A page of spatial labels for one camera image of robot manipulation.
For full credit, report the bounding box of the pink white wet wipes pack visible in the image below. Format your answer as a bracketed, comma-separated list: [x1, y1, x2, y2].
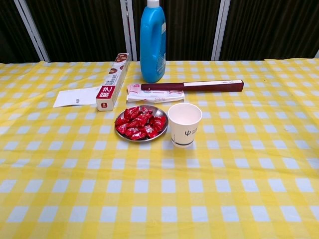
[126, 83, 185, 103]

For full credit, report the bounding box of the white metal frame post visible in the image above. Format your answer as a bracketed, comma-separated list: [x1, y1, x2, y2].
[211, 0, 231, 61]
[120, 0, 138, 62]
[13, 0, 50, 63]

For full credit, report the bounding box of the yellow checked tablecloth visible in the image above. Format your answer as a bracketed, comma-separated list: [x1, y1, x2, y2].
[263, 57, 319, 113]
[0, 59, 319, 239]

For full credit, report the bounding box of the round steel plate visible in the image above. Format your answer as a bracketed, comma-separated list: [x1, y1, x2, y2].
[115, 105, 169, 142]

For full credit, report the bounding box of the white paper cup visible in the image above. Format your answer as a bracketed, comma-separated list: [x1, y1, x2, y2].
[167, 103, 202, 149]

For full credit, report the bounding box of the blue detergent bottle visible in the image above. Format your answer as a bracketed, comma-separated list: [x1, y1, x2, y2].
[139, 0, 167, 84]

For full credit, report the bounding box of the red white cling film box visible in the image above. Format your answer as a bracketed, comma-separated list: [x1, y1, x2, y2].
[96, 52, 130, 112]

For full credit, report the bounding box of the white paper card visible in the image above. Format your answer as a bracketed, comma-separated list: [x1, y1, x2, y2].
[53, 87, 100, 108]

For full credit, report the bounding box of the long maroon fan case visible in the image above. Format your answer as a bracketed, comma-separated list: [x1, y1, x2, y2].
[141, 79, 244, 93]

